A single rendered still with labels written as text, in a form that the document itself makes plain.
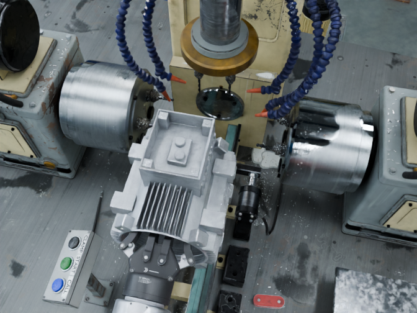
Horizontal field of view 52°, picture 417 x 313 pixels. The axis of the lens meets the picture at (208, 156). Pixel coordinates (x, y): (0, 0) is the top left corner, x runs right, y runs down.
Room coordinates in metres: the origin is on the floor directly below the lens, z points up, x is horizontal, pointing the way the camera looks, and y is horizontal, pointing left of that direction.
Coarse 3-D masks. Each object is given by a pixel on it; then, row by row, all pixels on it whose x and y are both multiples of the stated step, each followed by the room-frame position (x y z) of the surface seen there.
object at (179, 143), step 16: (160, 112) 0.43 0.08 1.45; (176, 112) 0.43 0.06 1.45; (160, 128) 0.42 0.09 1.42; (176, 128) 0.42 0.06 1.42; (192, 128) 0.42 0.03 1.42; (208, 128) 0.40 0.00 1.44; (160, 144) 0.38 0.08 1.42; (176, 144) 0.37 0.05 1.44; (192, 144) 0.39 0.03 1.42; (208, 144) 0.37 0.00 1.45; (144, 160) 0.34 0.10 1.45; (160, 160) 0.35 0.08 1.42; (176, 160) 0.35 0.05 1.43; (192, 160) 0.35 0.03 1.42; (208, 160) 0.36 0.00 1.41; (144, 176) 0.32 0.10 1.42; (160, 176) 0.31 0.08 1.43; (176, 176) 0.31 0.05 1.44; (192, 176) 0.31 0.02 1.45
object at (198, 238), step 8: (216, 144) 0.40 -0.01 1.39; (224, 144) 0.41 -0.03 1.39; (216, 152) 0.40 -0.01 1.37; (224, 152) 0.39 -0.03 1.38; (120, 216) 0.26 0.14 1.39; (128, 216) 0.26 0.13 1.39; (120, 224) 0.25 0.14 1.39; (128, 224) 0.25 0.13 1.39; (192, 232) 0.24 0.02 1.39; (200, 232) 0.24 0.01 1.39; (192, 240) 0.22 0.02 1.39; (200, 240) 0.22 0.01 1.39
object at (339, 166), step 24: (288, 120) 0.68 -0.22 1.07; (312, 120) 0.62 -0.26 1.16; (336, 120) 0.62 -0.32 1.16; (360, 120) 0.62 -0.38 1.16; (288, 144) 0.58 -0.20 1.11; (312, 144) 0.56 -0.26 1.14; (336, 144) 0.56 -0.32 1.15; (360, 144) 0.56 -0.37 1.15; (288, 168) 0.53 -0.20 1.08; (312, 168) 0.52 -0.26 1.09; (336, 168) 0.51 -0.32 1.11; (360, 168) 0.52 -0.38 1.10; (336, 192) 0.49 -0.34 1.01
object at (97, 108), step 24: (72, 72) 0.77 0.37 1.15; (96, 72) 0.77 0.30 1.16; (120, 72) 0.77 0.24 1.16; (72, 96) 0.69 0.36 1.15; (96, 96) 0.69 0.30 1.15; (120, 96) 0.69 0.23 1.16; (144, 96) 0.75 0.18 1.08; (72, 120) 0.65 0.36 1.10; (96, 120) 0.64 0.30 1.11; (120, 120) 0.64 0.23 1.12; (144, 120) 0.67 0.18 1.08; (96, 144) 0.62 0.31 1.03; (120, 144) 0.61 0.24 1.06
